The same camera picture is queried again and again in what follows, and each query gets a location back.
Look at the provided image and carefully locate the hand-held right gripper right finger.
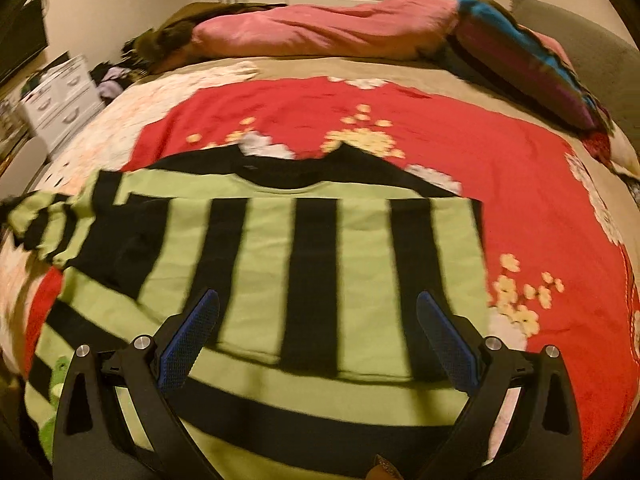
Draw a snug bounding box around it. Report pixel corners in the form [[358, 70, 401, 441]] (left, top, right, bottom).
[[415, 291, 585, 480]]

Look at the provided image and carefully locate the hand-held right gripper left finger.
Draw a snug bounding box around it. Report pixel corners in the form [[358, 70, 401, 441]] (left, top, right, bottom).
[[52, 287, 226, 480]]

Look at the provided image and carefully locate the yellow black striped sweater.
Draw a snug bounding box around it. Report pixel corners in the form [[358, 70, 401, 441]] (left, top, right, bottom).
[[0, 142, 488, 480]]

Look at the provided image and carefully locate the pile of clothes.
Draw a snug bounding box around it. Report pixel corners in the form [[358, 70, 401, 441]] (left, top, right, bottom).
[[90, 62, 146, 103]]

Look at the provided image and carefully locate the green plush toy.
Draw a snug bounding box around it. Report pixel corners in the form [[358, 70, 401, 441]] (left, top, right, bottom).
[[40, 355, 71, 461]]

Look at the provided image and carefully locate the red floral blanket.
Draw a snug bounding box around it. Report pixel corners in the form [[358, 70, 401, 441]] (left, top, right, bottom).
[[0, 57, 640, 480]]

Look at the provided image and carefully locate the dark red cloth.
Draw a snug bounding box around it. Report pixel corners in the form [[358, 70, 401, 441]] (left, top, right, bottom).
[[582, 130, 618, 161]]

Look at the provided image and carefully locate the cream pillow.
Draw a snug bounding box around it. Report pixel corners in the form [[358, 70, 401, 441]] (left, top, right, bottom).
[[607, 125, 640, 178]]

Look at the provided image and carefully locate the white drawer unit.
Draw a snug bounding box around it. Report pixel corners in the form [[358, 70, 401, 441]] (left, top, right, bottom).
[[20, 52, 106, 148]]

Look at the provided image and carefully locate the colourful striped pillow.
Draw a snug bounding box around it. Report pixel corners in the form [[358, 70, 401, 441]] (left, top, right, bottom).
[[445, 0, 608, 133]]

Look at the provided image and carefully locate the dark olive cloth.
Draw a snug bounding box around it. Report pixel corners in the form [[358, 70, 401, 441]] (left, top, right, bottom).
[[132, 2, 281, 73]]

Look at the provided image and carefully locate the grey quilted headboard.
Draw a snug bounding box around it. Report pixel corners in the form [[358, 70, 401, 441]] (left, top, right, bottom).
[[510, 0, 640, 151]]

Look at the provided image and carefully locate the pink pillow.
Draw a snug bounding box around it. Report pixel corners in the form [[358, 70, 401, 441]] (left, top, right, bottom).
[[192, 0, 461, 58]]

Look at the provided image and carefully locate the black television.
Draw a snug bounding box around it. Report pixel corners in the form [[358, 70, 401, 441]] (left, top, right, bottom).
[[0, 0, 49, 83]]

